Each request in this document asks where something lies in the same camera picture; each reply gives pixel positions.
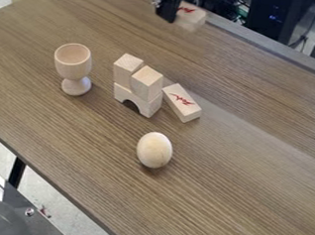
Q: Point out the wooden block with red mark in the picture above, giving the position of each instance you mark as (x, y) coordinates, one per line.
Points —
(181, 102)
(191, 16)

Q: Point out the wooden cube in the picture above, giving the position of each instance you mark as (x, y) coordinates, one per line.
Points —
(146, 83)
(125, 69)

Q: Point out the wooden arch block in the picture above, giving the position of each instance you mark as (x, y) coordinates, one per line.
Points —
(145, 104)

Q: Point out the black computer tower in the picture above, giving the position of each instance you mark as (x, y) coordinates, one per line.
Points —
(273, 14)

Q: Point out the wooden goblet cup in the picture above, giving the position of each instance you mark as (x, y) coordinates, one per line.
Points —
(73, 65)

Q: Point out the wooden egg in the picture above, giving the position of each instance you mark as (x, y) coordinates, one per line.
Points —
(154, 150)

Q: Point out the black table leg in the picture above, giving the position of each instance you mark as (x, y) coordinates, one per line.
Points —
(16, 171)

